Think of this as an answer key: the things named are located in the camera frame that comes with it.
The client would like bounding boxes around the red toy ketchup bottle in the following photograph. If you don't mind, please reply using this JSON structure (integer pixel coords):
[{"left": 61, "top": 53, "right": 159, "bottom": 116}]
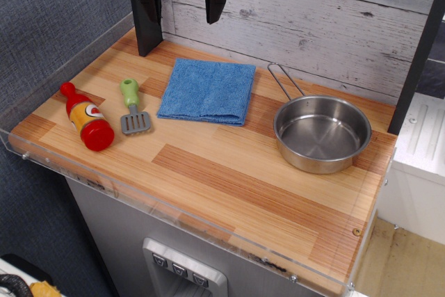
[{"left": 60, "top": 82, "right": 115, "bottom": 152}]

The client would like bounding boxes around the yellow object bottom left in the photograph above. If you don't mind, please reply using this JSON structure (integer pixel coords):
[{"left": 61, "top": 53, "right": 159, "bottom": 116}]
[{"left": 29, "top": 281, "right": 62, "bottom": 297}]

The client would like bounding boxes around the clear acrylic table guard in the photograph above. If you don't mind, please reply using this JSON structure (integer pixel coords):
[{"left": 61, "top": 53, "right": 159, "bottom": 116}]
[{"left": 0, "top": 11, "right": 397, "bottom": 297}]

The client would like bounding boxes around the white side counter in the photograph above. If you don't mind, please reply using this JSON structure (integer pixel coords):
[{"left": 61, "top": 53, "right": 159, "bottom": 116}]
[{"left": 377, "top": 93, "right": 444, "bottom": 244}]

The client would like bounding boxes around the stainless steel pan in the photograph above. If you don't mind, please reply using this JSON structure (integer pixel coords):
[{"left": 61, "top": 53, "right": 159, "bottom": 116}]
[{"left": 267, "top": 63, "right": 373, "bottom": 175}]

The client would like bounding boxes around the grey cabinet with button panel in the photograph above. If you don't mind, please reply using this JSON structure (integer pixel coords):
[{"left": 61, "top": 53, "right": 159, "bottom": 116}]
[{"left": 67, "top": 179, "right": 317, "bottom": 296}]

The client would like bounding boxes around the green grey toy spatula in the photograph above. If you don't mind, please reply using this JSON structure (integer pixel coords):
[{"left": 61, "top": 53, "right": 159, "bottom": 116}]
[{"left": 120, "top": 79, "right": 151, "bottom": 135}]

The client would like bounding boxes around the dark frame post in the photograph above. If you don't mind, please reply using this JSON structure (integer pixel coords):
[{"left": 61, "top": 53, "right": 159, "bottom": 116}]
[
  {"left": 387, "top": 0, "right": 444, "bottom": 135},
  {"left": 131, "top": 0, "right": 163, "bottom": 56}
]

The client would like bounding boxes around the blue cloth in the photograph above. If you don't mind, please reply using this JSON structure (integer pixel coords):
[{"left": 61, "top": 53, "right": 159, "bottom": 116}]
[{"left": 157, "top": 58, "right": 256, "bottom": 127}]

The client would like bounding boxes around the dark left frame post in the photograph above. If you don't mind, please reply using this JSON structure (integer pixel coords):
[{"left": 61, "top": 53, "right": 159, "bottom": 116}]
[{"left": 131, "top": 0, "right": 163, "bottom": 56}]

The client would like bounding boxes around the black braided cable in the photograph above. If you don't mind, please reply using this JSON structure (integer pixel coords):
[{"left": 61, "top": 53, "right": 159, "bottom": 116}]
[{"left": 0, "top": 273, "right": 32, "bottom": 297}]

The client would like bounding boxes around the dark right frame post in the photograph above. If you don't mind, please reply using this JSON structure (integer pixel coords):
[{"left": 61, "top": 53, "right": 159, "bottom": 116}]
[{"left": 387, "top": 0, "right": 444, "bottom": 135}]

